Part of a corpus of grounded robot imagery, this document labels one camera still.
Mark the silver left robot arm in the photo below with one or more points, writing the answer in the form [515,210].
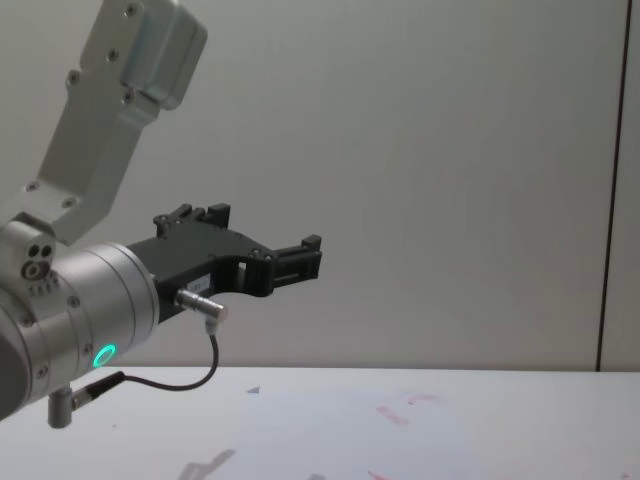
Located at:
[95,295]

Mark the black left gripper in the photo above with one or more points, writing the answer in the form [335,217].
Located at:
[200,255]

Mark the white table cloth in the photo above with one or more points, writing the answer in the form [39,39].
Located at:
[500,440]

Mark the white curtain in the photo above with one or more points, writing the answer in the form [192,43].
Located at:
[400,175]

